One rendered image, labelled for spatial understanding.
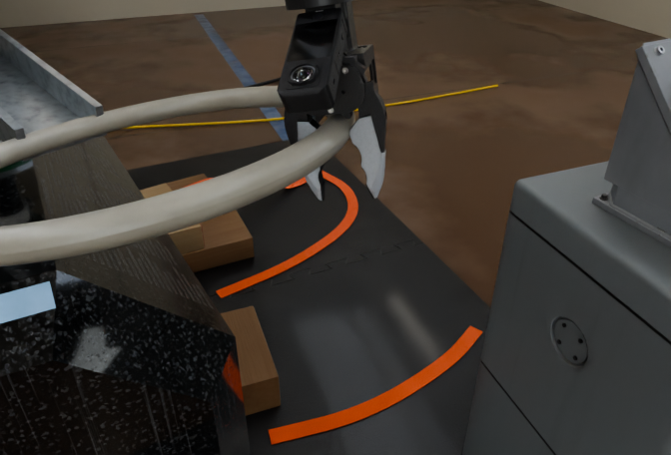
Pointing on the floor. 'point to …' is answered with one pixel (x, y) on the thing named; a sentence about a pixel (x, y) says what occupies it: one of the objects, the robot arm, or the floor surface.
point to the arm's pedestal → (574, 329)
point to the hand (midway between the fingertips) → (344, 191)
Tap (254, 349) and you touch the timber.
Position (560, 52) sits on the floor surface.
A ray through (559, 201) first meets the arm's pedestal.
